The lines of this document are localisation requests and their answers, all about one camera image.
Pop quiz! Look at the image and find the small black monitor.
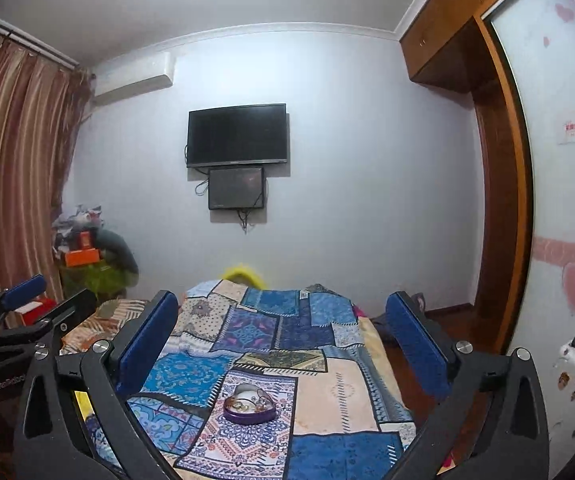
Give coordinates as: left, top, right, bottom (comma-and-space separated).
208, 166, 266, 211

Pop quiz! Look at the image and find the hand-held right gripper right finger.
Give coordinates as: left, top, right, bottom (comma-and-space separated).
383, 291, 551, 480

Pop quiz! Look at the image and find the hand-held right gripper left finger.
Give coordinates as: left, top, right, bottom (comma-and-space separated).
12, 289, 188, 480

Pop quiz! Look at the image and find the blue patchwork blanket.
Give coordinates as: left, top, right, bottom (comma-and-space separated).
74, 279, 418, 480

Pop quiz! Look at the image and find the red box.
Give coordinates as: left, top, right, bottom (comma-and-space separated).
17, 297, 58, 326

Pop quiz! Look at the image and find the wooden wardrobe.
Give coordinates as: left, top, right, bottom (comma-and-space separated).
400, 0, 543, 356

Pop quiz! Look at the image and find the orange box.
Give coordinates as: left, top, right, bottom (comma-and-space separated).
64, 247, 102, 267

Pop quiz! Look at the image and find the purple heart-shaped tin box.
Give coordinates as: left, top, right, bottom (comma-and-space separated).
223, 383, 277, 426

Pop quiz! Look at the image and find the black wall television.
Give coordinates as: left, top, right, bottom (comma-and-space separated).
187, 103, 288, 169

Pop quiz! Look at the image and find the curtain rail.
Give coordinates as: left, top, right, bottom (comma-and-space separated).
0, 10, 80, 67

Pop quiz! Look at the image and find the yellow plastic object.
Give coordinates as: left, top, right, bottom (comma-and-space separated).
223, 262, 263, 288

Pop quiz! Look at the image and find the dark green bag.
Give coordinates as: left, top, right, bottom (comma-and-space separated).
94, 230, 140, 281

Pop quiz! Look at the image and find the white heart-print sliding door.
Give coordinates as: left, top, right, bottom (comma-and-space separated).
485, 0, 575, 356

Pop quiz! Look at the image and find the pile of toys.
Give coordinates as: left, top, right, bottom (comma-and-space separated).
52, 205, 104, 251

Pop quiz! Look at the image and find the green cloth-covered cabinet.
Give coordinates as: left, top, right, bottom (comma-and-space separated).
60, 260, 128, 301

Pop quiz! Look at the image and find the pile of gold jewelry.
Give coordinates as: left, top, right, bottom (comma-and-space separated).
227, 394, 273, 413

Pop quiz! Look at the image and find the red striped curtain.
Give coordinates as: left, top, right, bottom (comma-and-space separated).
0, 25, 90, 306

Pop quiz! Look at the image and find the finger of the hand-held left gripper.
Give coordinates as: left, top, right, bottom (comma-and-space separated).
0, 274, 48, 342
0, 289, 98, 357

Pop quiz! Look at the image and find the orange patterned quilt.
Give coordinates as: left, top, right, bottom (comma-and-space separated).
62, 299, 153, 356

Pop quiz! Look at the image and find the white air conditioner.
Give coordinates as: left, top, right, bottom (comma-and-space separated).
92, 52, 175, 106

